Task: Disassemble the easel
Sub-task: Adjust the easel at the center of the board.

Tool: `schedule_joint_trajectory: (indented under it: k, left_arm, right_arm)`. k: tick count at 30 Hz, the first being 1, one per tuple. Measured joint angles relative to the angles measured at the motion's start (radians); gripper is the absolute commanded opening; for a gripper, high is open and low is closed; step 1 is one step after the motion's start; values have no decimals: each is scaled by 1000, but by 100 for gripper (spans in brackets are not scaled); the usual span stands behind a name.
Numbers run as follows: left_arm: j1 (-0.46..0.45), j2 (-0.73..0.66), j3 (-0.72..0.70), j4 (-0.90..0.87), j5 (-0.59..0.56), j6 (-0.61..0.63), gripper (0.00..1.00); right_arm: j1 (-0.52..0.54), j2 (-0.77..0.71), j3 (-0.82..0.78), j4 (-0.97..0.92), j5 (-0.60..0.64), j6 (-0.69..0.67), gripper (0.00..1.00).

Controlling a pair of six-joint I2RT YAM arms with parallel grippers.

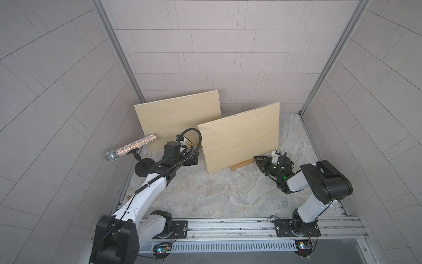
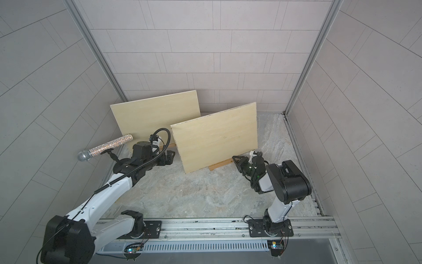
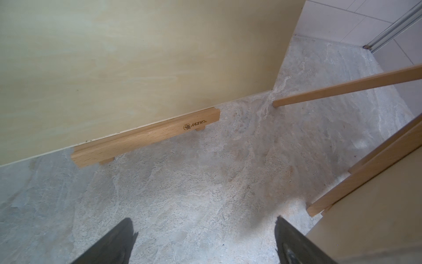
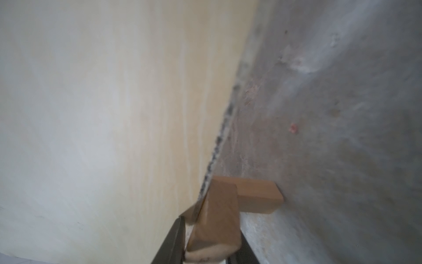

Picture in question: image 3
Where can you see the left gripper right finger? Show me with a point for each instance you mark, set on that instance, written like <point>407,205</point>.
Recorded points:
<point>294,248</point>

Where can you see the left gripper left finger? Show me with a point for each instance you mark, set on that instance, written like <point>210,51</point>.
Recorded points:
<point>113,248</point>

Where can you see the plywood board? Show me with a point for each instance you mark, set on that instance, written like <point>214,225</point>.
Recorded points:
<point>76,71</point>
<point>380,222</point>

